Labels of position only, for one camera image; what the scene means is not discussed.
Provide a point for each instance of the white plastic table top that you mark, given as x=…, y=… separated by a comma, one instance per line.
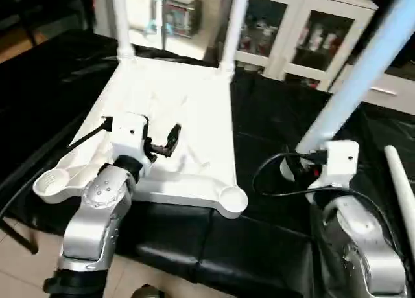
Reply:
x=194, y=116

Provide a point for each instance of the white plastic table leg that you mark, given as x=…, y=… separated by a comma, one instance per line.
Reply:
x=402, y=181
x=235, y=26
x=122, y=19
x=363, y=71

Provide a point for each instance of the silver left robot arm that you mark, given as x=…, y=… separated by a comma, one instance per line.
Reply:
x=97, y=214

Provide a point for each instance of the black work mat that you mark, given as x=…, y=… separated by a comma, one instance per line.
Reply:
x=272, y=116

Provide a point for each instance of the white drawer unit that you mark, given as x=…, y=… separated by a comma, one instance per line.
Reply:
x=395, y=97

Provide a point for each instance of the blue grey floor appliance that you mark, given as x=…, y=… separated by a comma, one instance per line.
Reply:
x=181, y=16

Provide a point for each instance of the white glass-door cabinet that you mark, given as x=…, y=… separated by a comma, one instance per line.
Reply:
x=292, y=32

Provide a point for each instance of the black metal bench leg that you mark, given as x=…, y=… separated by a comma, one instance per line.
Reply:
x=19, y=236

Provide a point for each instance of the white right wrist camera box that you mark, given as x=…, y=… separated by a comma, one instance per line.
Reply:
x=340, y=159

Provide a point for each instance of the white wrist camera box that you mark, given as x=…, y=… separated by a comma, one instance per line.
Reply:
x=126, y=133
x=340, y=159

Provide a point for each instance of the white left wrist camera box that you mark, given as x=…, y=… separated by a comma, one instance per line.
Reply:
x=126, y=133

